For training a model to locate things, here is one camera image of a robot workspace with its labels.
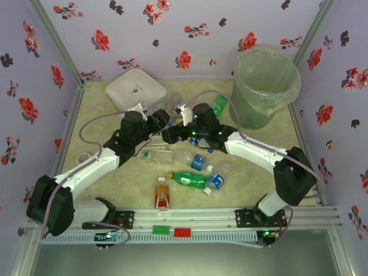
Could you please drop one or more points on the clear plastic package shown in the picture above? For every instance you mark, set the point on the clear plastic package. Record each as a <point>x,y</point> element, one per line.
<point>158,143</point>

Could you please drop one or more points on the clear bottle green neck band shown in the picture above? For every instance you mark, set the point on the clear bottle green neck band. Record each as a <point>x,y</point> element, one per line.
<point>158,156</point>

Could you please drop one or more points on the green bottle orange cap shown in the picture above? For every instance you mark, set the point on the green bottle orange cap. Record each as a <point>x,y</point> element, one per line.
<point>220,103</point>

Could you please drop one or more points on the blue label bottle white cap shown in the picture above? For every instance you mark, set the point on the blue label bottle white cap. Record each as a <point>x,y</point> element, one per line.
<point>197,161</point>

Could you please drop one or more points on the green bottle yellow cap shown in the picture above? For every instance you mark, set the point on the green bottle yellow cap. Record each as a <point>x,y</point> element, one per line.
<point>189,179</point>

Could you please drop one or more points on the orange juice bottle white cap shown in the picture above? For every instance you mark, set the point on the orange juice bottle white cap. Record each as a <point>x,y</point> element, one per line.
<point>162,195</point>

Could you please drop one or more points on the crushed blue label bottle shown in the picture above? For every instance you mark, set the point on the crushed blue label bottle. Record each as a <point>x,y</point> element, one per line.
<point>215,181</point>

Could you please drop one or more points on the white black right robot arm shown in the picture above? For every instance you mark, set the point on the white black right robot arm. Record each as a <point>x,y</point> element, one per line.
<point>258,152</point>

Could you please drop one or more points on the bin with green liner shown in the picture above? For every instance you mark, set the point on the bin with green liner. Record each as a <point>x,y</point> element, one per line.
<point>258,115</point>

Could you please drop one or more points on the white square plastic container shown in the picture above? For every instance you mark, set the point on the white square plastic container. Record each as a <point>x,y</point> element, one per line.
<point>132,86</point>

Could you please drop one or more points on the beige tape roll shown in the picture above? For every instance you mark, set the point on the beige tape roll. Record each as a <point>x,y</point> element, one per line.
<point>83,157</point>

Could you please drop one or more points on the green plastic block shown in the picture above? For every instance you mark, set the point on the green plastic block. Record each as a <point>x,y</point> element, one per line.
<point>161,229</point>

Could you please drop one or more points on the red plastic block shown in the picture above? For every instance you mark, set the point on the red plastic block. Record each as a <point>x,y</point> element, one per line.
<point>183,232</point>

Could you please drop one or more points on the controller circuit board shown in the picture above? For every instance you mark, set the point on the controller circuit board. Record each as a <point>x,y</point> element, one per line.
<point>267,234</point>
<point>106,236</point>

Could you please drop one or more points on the aluminium table side rail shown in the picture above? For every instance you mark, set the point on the aluminium table side rail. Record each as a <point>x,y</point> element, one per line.
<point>298,129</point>
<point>72,115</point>

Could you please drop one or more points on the aluminium mounting rail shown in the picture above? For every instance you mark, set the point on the aluminium mounting rail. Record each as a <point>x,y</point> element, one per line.
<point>187,218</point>

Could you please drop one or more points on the aluminium frame post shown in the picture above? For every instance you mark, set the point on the aluminium frame post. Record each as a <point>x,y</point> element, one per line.
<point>342,258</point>
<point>54,34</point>
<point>313,28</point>
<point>23,258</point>

